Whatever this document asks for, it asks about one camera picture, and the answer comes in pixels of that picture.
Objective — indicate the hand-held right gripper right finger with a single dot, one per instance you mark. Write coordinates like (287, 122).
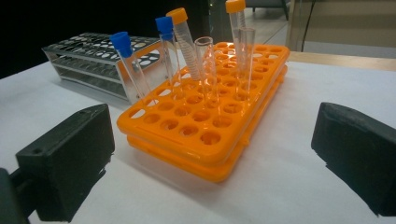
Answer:
(358, 155)

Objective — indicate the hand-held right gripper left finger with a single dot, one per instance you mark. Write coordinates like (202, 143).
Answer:
(65, 168)

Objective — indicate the metal tube rack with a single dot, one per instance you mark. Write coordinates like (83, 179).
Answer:
(90, 70)

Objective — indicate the orange plastic tube rack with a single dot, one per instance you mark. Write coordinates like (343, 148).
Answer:
(174, 146)

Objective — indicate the blue-capped clear tube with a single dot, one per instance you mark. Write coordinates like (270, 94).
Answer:
(121, 45)
(164, 26)

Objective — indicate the clear glass tube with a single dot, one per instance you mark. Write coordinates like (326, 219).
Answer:
(247, 56)
(204, 62)

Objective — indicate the orange-capped graduated tube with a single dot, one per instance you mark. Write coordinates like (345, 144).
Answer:
(186, 46)

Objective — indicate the orange-capped plain clear tube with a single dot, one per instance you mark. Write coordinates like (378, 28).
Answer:
(235, 6)

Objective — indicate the white board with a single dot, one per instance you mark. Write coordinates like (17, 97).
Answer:
(280, 186)

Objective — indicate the wooden table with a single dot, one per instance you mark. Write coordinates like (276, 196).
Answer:
(342, 60)

